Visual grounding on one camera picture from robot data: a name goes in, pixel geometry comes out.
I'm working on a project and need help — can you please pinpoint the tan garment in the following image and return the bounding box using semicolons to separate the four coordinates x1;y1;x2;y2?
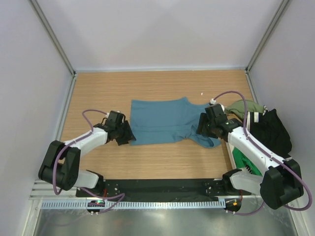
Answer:
236;118;243;125

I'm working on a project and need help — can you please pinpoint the black garment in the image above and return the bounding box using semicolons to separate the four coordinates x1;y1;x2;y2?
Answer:
247;109;292;158

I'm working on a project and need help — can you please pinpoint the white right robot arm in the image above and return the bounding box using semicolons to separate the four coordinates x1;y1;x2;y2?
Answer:
197;104;304;209

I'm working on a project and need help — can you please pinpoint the right aluminium frame post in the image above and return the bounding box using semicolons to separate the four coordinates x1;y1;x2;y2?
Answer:
245;0;291;74

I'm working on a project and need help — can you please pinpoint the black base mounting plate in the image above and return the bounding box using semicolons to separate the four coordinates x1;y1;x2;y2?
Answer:
90;178;250;203

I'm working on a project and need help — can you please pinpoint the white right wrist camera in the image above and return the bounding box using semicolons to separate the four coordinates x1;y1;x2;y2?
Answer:
209;98;225;110

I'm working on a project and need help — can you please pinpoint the white slotted cable duct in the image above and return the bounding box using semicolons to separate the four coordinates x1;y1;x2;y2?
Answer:
41;199;225;210

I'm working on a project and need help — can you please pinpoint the white laundry tray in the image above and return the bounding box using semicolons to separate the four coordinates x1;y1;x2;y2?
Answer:
225;142;236;169

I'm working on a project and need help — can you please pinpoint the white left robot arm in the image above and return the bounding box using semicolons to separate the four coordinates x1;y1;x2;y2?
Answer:
38;109;136;197

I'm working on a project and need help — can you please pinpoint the aluminium frame post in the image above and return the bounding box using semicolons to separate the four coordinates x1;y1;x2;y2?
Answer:
28;0;76;76
245;0;291;74

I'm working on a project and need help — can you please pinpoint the left aluminium frame post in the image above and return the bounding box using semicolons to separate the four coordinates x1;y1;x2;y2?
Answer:
28;0;76;76

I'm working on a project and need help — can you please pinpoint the olive green garment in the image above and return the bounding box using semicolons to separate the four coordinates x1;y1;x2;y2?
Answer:
225;100;264;119

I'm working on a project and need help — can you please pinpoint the blue tank top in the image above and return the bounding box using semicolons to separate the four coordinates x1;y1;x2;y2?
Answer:
130;97;221;148

